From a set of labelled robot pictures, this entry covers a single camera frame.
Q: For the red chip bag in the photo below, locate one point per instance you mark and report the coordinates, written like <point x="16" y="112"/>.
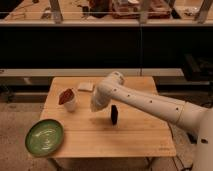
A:
<point x="66" y="96"/>

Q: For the green round plate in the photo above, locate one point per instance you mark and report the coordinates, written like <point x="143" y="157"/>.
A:
<point x="44" y="137"/>

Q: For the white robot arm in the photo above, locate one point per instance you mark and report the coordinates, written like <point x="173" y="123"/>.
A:
<point x="194" y="119"/>

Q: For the wooden folding table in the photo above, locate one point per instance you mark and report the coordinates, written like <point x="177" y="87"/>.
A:
<point x="92" y="135"/>

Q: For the white paper cup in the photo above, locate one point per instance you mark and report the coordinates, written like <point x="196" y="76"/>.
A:
<point x="70" y="105"/>

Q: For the black upright eraser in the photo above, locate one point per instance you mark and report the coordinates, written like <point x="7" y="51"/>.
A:
<point x="114" y="114"/>

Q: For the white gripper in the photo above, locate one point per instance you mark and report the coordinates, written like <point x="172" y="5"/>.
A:
<point x="98" y="102"/>

